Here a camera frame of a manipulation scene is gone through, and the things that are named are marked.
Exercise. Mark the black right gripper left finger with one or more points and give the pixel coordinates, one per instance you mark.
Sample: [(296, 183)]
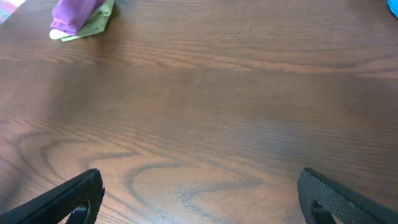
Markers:
[(78, 199)]

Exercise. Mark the crumpled blue cloth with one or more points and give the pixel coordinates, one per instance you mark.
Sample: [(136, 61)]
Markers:
[(393, 7)]

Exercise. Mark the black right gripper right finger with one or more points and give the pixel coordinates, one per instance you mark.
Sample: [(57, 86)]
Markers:
[(324, 200)]

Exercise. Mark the folded green cloth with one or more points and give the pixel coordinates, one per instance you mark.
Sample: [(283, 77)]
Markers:
[(94, 25)]

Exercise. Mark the purple microfiber cloth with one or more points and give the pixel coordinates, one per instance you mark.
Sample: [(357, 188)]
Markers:
[(69, 16)]

